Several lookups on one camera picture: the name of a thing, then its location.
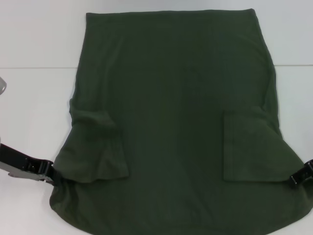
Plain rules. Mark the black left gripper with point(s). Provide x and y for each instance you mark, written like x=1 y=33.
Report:
x=22 y=161

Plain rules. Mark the dark green t-shirt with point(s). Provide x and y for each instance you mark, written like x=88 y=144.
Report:
x=171 y=98

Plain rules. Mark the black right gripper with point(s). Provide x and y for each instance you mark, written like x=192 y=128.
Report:
x=310 y=167

